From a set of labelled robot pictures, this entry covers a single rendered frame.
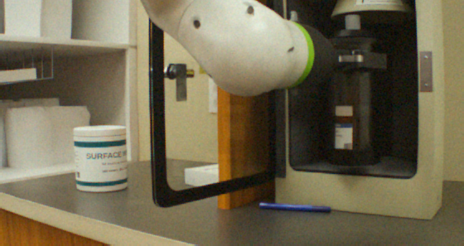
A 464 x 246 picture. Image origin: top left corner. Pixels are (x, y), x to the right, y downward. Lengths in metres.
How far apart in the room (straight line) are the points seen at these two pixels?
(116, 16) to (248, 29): 1.43
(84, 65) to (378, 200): 1.48
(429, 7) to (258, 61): 0.42
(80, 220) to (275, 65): 0.54
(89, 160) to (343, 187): 0.57
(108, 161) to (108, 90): 0.84
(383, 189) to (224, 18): 0.48
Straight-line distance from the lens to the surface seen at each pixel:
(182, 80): 0.71
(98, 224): 0.87
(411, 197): 0.86
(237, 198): 0.93
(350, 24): 0.86
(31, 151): 1.66
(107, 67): 1.93
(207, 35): 0.52
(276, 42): 0.51
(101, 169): 1.10
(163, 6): 0.57
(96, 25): 2.00
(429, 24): 0.84
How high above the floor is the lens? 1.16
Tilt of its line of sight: 3 degrees down
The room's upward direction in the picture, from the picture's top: 1 degrees counter-clockwise
